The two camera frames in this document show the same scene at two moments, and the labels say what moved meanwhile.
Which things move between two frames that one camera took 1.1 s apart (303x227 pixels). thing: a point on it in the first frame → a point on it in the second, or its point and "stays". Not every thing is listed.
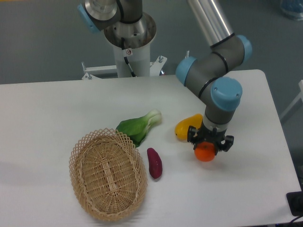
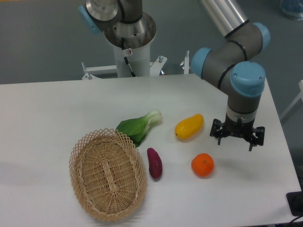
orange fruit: x=205 y=151 → x=203 y=165
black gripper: x=214 y=136 → x=233 y=127
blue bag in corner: x=292 y=8 stays
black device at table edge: x=295 y=201 stays
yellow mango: x=182 y=128 stays
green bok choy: x=137 y=128 stays
